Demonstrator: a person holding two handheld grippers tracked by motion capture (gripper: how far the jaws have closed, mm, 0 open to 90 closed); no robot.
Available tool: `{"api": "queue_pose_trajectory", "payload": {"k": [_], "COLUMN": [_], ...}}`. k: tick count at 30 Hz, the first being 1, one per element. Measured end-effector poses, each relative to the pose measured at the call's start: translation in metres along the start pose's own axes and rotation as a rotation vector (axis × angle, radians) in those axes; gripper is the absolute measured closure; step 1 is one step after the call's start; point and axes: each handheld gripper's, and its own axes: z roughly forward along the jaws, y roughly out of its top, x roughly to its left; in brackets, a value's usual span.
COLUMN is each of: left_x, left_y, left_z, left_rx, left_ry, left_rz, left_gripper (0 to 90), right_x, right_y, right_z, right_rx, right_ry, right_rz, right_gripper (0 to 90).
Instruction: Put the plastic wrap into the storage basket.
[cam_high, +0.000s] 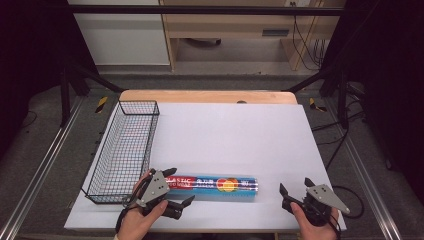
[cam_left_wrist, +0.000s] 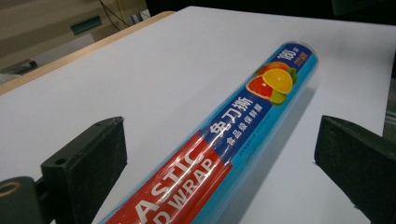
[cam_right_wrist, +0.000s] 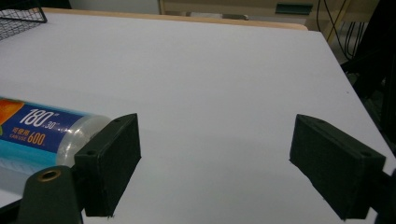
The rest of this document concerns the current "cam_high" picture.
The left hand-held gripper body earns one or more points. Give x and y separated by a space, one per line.
155 190

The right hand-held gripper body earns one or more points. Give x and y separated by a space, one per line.
320 205

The blue and red wrap box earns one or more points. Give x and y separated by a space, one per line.
213 185

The person's right hand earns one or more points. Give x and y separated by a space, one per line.
311 226

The white board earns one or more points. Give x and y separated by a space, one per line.
233 150

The yellow clamp right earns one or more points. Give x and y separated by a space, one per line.
315 105

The yellow clamp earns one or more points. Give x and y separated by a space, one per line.
315 105
101 104

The wooden board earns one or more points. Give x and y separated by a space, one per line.
206 96

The yellow clamp left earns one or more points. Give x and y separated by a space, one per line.
101 104

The white cabinet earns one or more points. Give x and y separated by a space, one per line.
123 36

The wooden desk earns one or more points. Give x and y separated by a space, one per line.
233 30

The aluminium rail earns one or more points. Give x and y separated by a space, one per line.
366 173
36 166

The black metal frame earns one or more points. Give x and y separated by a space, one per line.
200 9

